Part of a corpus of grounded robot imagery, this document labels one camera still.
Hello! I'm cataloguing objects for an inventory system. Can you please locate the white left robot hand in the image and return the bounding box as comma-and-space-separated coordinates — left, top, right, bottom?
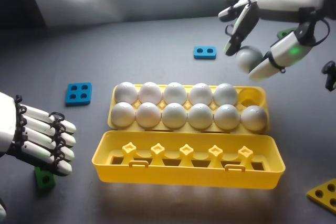
0, 91, 77, 219

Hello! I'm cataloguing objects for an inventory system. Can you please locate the white toy egg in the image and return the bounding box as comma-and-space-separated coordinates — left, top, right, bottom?
163, 82, 187, 105
162, 102, 188, 130
213, 83, 238, 106
240, 105, 268, 132
110, 102, 137, 127
214, 103, 241, 131
235, 46, 264, 74
136, 102, 162, 130
188, 82, 213, 106
138, 81, 163, 105
187, 103, 214, 130
114, 81, 139, 104

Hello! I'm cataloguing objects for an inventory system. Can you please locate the yellow egg carton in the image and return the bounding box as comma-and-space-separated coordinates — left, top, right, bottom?
91, 84, 286, 190

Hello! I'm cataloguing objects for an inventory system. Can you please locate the green four-hole block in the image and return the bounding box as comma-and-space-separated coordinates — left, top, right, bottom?
277, 28, 299, 40

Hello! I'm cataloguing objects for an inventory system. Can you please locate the blue four-hole block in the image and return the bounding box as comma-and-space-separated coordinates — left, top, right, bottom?
65, 82, 93, 107

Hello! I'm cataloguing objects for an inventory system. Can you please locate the green two-hole block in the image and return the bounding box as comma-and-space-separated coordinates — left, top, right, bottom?
35, 166, 57, 189

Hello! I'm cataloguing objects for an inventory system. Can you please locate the blue two-hole block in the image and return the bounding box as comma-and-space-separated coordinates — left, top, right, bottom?
193, 46, 217, 60

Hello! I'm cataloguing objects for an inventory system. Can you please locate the grey table cloth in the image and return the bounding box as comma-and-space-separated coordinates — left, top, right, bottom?
0, 0, 336, 224

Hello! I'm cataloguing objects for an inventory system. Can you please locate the yellow four-hole block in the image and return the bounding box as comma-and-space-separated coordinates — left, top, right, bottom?
306, 178, 336, 216

